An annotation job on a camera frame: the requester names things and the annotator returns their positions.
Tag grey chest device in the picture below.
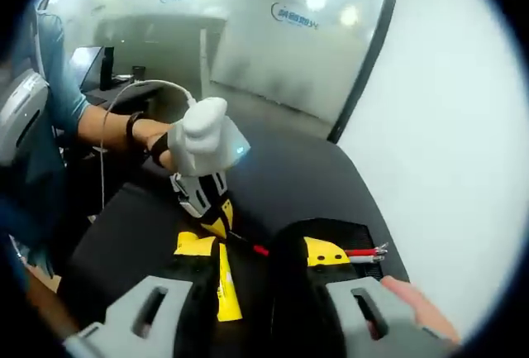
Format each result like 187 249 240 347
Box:
0 69 51 168

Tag small yellow glue stick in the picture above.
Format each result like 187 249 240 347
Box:
216 242 244 323

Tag person's left hand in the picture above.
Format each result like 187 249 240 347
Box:
141 125 176 169

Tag black mesh holder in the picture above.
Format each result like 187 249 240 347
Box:
268 217 392 284

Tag black partition frame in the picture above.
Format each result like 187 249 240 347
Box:
326 0 404 144

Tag dark laptop screen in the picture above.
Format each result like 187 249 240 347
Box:
69 45 105 91

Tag person in blue shirt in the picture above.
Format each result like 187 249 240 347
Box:
0 11 91 279

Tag red pen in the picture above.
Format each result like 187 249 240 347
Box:
344 242 389 257

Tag white cable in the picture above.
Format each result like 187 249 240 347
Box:
99 79 195 211

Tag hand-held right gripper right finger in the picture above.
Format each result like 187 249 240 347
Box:
271 236 458 358

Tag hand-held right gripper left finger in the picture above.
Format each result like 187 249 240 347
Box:
64 232 221 358

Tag black wristband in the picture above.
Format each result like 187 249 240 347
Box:
125 111 145 145

